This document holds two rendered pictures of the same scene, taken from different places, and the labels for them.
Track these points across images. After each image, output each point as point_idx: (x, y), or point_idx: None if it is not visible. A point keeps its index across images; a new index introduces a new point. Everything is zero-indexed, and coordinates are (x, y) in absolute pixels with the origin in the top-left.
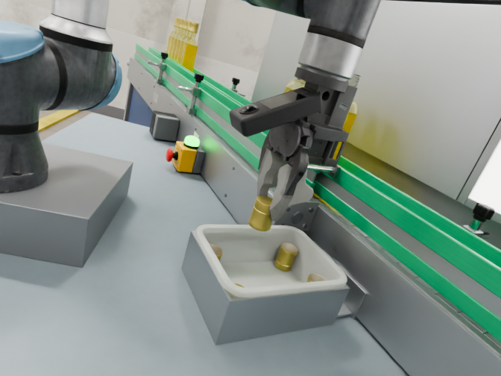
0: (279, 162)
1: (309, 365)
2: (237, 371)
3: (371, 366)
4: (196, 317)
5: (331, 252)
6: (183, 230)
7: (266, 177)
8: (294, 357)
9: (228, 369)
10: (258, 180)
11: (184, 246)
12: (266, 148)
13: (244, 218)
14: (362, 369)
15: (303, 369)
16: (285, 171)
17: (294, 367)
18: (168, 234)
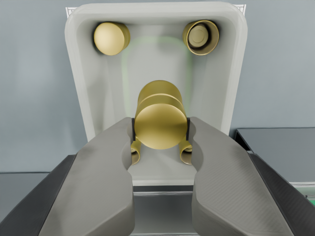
0: (196, 226)
1: (66, 99)
2: (58, 23)
3: (66, 151)
4: (131, 1)
5: (174, 197)
6: (306, 39)
7: (200, 155)
8: (75, 89)
9: (60, 13)
10: (221, 135)
11: (266, 29)
12: (294, 233)
13: (289, 136)
14: (63, 142)
15: (62, 92)
16: (81, 208)
17: (64, 84)
18: (303, 11)
